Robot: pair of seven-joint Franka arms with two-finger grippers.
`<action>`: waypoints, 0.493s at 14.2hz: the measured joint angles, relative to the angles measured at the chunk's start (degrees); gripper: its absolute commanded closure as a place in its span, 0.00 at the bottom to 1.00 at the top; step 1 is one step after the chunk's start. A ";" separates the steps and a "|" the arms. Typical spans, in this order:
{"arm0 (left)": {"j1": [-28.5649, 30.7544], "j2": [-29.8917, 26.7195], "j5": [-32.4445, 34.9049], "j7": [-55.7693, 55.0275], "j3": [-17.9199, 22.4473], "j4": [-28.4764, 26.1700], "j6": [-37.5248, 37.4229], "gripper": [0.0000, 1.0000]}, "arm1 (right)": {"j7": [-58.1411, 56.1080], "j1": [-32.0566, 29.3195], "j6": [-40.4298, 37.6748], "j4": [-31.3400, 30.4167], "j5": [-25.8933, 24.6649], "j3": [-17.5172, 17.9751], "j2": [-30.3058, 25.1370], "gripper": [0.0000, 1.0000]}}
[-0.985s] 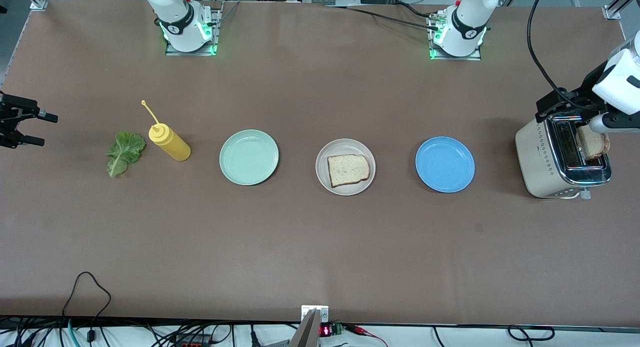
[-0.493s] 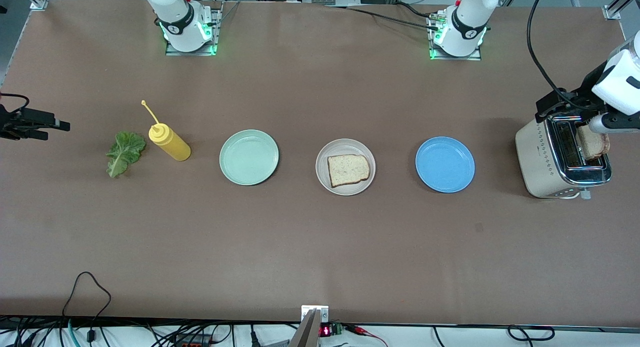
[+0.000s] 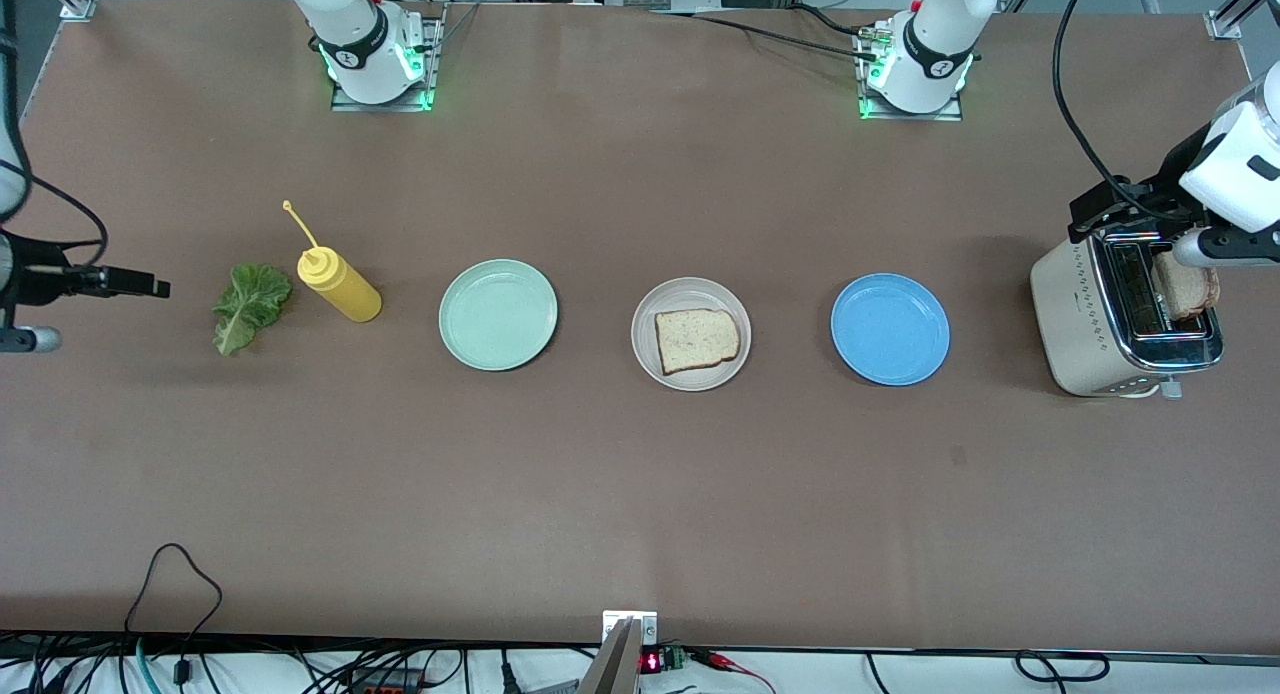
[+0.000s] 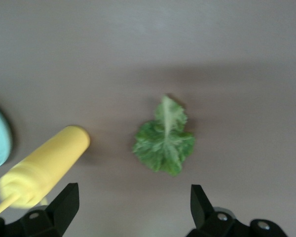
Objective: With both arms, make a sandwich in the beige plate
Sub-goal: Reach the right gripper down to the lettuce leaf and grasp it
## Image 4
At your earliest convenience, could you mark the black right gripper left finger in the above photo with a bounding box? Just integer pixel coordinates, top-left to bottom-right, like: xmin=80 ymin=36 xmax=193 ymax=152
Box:
xmin=0 ymin=182 xmax=79 ymax=237

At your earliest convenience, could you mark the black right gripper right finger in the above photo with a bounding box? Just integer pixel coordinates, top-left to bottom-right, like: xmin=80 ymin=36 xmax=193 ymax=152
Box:
xmin=186 ymin=184 xmax=287 ymax=237

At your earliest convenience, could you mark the yellow squeeze bottle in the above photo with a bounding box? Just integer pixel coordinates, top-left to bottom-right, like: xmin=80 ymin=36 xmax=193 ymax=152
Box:
xmin=0 ymin=125 xmax=91 ymax=218

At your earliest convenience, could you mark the green lettuce leaf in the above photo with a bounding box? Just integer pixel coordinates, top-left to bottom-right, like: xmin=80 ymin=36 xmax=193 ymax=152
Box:
xmin=131 ymin=94 xmax=196 ymax=177

